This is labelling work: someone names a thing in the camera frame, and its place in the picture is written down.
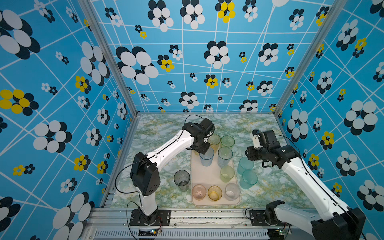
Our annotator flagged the blue clear glass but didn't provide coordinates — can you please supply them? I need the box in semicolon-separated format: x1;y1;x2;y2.
199;147;215;167

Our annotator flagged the teal clear glass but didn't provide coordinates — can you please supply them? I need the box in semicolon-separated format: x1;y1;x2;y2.
218;147;233;168

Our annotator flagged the green clear glass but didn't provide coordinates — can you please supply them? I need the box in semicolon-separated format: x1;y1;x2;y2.
221;135;235;148

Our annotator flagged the frosted pink glass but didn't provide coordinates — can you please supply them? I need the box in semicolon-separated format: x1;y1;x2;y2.
192;184;207;201

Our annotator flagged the frosted white glass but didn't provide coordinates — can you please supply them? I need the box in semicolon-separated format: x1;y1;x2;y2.
225;183;241;201

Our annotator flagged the olive clear small glass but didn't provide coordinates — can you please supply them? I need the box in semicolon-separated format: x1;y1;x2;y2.
208;186;223;201

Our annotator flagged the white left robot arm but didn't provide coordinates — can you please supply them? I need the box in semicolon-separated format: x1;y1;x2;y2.
130;118;215;217

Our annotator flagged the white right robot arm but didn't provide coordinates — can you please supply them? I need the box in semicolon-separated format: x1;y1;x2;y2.
245;146;366;240

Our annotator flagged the beige rectangular tray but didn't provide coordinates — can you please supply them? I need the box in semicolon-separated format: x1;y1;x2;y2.
191;153;241;207

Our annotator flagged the teal glass right upper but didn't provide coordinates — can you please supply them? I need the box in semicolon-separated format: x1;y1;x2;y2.
237;157;254;175

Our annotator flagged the teal glass right lower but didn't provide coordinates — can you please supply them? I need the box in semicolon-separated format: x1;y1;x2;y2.
240;170;258;190

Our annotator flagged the dark grey clear glass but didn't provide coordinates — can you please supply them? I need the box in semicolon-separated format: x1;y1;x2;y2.
174;170;191;192

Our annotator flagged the green circuit board right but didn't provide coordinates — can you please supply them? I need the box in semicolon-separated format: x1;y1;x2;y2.
268;229;287;240

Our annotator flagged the green circuit board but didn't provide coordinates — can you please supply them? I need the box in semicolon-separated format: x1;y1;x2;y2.
268;229;287;240
139;230;161;237

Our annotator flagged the green circuit board left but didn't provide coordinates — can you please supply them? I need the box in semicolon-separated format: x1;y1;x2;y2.
139;230;161;237

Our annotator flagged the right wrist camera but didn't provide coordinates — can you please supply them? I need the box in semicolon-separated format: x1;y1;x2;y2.
252;130;281;150

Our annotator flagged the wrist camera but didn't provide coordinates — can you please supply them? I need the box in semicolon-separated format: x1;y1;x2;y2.
199;118;216;141
252;130;281;150

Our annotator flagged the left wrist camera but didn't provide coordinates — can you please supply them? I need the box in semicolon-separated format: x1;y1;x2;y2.
199;118;216;141

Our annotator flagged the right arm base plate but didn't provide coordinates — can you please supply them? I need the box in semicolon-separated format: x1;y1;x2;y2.
246;209;291;228

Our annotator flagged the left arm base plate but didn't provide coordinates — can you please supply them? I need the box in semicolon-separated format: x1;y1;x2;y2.
129;209;172;226

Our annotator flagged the aluminium front rail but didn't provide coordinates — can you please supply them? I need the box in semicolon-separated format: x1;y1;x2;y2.
81;208;314;240

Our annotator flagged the aluminium corner post right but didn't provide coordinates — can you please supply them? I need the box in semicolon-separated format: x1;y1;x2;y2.
274;0;347;118

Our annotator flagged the aluminium corner post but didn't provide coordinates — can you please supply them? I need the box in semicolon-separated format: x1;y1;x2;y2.
274;0;347;118
79;0;138;119

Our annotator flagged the aluminium corner post left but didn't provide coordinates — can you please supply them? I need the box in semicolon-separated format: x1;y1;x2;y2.
79;0;138;119

